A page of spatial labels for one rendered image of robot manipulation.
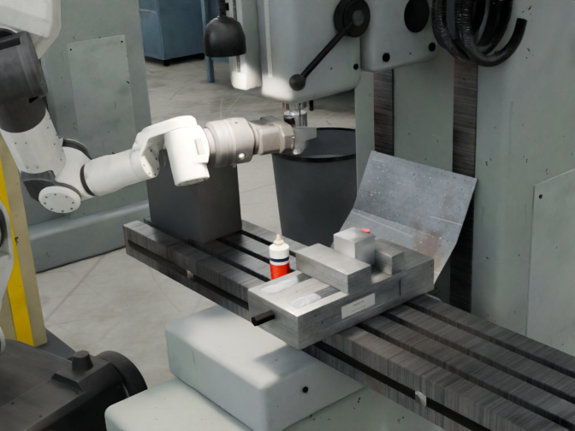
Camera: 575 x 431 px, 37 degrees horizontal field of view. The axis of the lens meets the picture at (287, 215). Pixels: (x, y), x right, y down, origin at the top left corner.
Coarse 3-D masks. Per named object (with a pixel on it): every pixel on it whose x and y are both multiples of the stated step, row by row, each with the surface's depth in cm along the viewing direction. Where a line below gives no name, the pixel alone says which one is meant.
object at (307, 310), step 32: (384, 256) 163; (416, 256) 171; (256, 288) 161; (288, 288) 160; (320, 288) 159; (384, 288) 163; (416, 288) 168; (288, 320) 152; (320, 320) 154; (352, 320) 159
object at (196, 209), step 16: (160, 176) 206; (224, 176) 199; (160, 192) 208; (176, 192) 202; (192, 192) 197; (208, 192) 197; (224, 192) 200; (160, 208) 210; (176, 208) 204; (192, 208) 199; (208, 208) 198; (224, 208) 202; (160, 224) 212; (176, 224) 206; (192, 224) 201; (208, 224) 199; (224, 224) 203; (240, 224) 206; (208, 240) 201
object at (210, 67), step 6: (204, 0) 772; (204, 6) 774; (204, 12) 777; (204, 18) 779; (204, 24) 782; (204, 30) 784; (210, 60) 793; (216, 60) 786; (222, 60) 778; (228, 60) 777; (210, 66) 795; (210, 72) 796; (210, 78) 798
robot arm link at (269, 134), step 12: (228, 120) 162; (240, 120) 162; (264, 120) 168; (276, 120) 167; (240, 132) 160; (252, 132) 163; (264, 132) 162; (276, 132) 163; (288, 132) 162; (240, 144) 160; (252, 144) 161; (264, 144) 162; (276, 144) 164; (288, 144) 163; (240, 156) 161
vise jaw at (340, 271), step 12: (300, 252) 165; (312, 252) 165; (324, 252) 165; (336, 252) 164; (300, 264) 166; (312, 264) 162; (324, 264) 160; (336, 264) 159; (348, 264) 159; (360, 264) 159; (312, 276) 163; (324, 276) 160; (336, 276) 158; (348, 276) 155; (360, 276) 157; (348, 288) 156
